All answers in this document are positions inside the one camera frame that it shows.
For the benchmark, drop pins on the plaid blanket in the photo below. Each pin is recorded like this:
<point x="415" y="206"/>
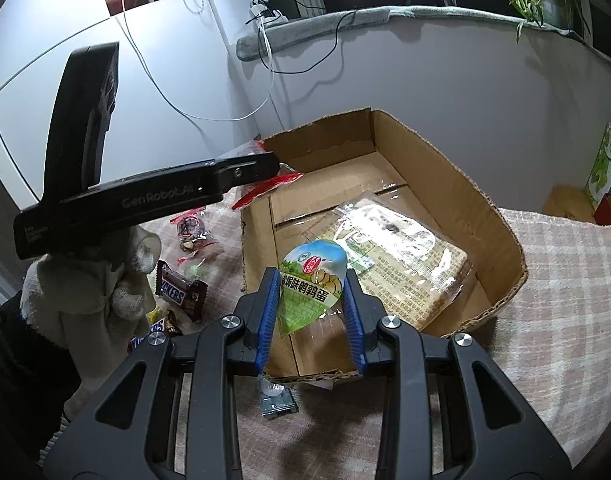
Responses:
<point x="560" y="310"/>

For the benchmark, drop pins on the green white snack packet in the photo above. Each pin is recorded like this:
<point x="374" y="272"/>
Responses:
<point x="310" y="285"/>

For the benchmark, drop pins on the small teal white packet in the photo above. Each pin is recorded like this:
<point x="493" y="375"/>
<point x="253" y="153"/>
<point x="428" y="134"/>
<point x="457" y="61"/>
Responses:
<point x="275" y="400"/>

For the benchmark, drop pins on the small brown chocolate bar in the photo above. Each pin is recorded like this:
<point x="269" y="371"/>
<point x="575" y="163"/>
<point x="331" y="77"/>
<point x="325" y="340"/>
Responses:
<point x="153" y="329"/>

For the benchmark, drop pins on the person's left forearm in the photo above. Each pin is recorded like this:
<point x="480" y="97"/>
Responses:
<point x="25" y="370"/>

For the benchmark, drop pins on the clear candy bag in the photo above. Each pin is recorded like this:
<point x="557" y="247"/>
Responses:
<point x="193" y="240"/>

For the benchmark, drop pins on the clear red-edged snack packet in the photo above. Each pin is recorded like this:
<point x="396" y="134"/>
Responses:
<point x="270" y="186"/>

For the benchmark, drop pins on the white power strip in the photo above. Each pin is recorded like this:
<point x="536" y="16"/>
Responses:
<point x="265" y="12"/>

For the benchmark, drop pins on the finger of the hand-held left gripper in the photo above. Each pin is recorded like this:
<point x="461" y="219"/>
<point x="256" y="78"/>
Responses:
<point x="245" y="170"/>

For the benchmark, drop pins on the potted spider plant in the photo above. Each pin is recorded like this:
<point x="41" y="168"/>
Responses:
<point x="555" y="5"/>

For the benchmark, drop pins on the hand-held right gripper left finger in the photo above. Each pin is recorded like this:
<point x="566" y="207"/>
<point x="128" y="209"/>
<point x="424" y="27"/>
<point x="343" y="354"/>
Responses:
<point x="268" y="310"/>

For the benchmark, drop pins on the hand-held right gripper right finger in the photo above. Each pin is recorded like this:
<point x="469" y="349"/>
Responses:
<point x="353" y="320"/>

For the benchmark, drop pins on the green carton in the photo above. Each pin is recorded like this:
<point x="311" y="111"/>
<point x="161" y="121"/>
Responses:
<point x="605" y="170"/>

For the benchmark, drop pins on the cardboard box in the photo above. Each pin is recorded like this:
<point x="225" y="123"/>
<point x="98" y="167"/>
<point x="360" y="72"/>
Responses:
<point x="435" y="170"/>

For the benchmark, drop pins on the red box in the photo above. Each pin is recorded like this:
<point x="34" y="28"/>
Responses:
<point x="610" y="207"/>

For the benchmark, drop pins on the large brown chocolate bar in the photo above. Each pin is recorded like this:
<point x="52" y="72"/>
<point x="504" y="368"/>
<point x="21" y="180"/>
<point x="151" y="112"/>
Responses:
<point x="178" y="290"/>

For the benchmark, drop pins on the large clear cracker package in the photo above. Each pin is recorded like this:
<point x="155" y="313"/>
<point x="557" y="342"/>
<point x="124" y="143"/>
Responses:
<point x="410" y="260"/>

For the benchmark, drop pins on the grey windowsill cloth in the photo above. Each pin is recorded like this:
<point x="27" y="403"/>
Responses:
<point x="295" y="30"/>

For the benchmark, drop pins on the person's left hand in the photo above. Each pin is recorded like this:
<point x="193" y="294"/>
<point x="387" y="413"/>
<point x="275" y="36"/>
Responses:
<point x="85" y="300"/>

